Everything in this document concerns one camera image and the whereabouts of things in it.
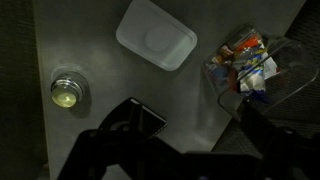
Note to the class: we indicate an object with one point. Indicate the black notebook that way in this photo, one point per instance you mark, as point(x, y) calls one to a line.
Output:
point(134, 115)

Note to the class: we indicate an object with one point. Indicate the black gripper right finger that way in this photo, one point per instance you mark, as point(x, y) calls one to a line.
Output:
point(283, 148)

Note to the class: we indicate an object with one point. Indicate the clear plastic container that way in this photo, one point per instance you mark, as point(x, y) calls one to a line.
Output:
point(296, 73)

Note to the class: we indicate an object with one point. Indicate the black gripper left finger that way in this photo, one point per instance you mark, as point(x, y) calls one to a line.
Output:
point(140, 157)

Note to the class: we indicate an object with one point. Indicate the white rectangular lid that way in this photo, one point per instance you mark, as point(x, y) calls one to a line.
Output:
point(155, 35)

